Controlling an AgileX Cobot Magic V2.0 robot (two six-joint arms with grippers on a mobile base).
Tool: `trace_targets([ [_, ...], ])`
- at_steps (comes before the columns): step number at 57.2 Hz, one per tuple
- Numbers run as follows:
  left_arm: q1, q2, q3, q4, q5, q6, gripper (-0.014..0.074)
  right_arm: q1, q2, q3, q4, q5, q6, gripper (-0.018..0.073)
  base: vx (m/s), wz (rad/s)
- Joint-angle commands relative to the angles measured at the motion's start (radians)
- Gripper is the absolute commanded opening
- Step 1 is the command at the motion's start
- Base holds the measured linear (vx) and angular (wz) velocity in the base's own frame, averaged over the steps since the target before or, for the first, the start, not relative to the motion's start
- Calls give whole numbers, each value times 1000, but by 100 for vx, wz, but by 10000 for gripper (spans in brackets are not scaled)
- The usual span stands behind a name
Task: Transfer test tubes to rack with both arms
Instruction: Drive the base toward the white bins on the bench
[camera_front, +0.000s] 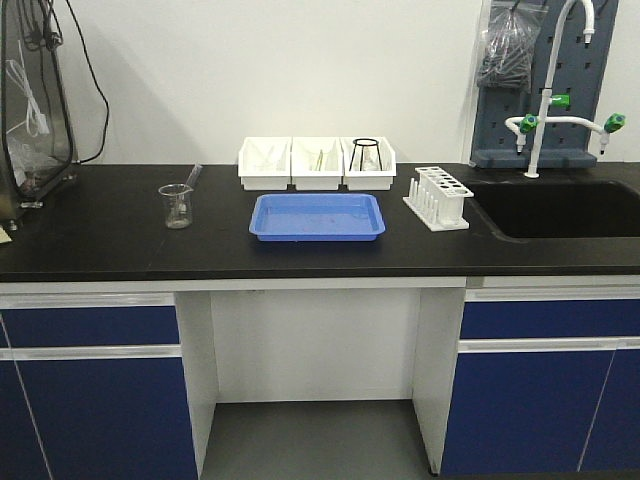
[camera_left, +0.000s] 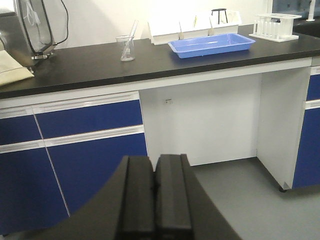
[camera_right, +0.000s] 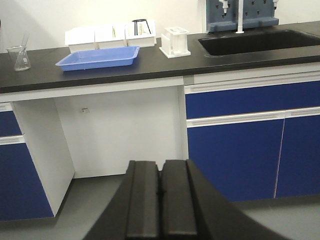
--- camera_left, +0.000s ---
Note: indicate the clear glass test tube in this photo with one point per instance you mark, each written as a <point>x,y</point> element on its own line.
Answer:
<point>127,54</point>

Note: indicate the white left storage bin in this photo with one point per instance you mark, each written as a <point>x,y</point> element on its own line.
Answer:
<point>162,32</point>

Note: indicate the blue and white lab cabinet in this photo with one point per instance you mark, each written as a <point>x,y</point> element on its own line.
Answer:
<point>57,149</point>

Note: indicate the beige cloth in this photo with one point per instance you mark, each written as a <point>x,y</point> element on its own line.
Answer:
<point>11,71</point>

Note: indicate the white test tube rack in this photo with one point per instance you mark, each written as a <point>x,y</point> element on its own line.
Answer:
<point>275,27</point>

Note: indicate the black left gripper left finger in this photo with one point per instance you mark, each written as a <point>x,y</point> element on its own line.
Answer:
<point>137,213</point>

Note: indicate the white middle storage bin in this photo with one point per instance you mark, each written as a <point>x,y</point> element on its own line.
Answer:
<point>193,26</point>

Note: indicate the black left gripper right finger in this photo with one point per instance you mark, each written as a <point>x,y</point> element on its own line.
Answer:
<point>172,214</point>

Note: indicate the blue plastic tray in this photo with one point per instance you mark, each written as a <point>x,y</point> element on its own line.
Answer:
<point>210,45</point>

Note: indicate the black wire tripod stand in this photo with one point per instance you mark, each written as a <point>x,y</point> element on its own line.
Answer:
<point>220,14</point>

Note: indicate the glass beaker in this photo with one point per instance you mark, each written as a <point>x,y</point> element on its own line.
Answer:
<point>120,40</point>

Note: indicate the white right storage bin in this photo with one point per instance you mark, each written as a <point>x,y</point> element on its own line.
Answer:
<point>232,26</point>

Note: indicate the steel framed machine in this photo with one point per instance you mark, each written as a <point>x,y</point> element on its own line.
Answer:
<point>36,30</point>

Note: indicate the white storage bin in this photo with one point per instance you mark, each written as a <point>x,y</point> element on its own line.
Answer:
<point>193,26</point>
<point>162,32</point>
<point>232,26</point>

